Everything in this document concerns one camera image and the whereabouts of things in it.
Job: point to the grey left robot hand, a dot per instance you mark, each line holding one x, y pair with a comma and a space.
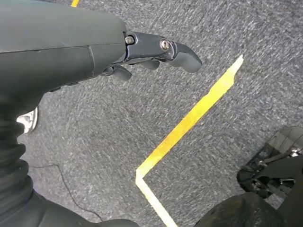
59, 47

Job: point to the yellow floor tape line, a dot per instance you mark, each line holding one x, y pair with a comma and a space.
189, 120

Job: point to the black robot lower body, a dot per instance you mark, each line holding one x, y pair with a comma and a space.
260, 178

